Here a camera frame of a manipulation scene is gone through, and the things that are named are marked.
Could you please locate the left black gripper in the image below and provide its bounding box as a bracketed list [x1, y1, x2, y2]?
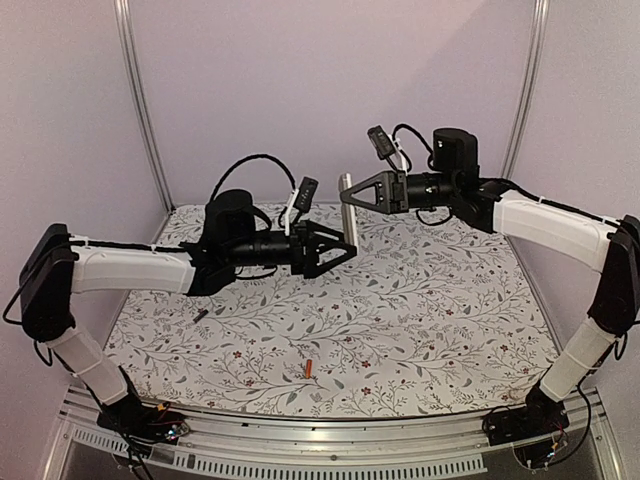
[226, 220, 358, 280]

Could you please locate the black battery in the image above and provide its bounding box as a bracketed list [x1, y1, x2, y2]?
[194, 310, 208, 323]

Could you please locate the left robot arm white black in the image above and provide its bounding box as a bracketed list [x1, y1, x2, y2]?
[9, 189, 357, 443]

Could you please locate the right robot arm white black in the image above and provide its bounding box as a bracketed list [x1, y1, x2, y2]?
[339, 128, 639, 445]

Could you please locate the floral patterned table mat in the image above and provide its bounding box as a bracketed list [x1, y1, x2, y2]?
[105, 211, 557, 418]

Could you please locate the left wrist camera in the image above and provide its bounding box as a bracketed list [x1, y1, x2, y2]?
[294, 177, 319, 212]

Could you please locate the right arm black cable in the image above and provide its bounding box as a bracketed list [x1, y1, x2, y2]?
[392, 123, 436, 166]

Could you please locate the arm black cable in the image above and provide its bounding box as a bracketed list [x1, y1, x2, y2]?
[212, 154, 297, 211]
[392, 123, 436, 166]

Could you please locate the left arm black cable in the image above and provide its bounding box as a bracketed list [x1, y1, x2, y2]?
[212, 154, 297, 211]

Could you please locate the right aluminium frame post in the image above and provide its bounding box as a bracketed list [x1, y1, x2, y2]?
[501, 0, 550, 179]

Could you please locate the aluminium frame post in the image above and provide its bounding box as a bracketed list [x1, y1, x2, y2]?
[113, 0, 175, 214]
[501, 0, 550, 179]

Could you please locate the left aluminium frame post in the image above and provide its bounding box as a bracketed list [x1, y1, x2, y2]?
[113, 0, 175, 214]

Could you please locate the aluminium front rail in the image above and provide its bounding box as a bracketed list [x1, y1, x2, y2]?
[43, 386, 627, 479]

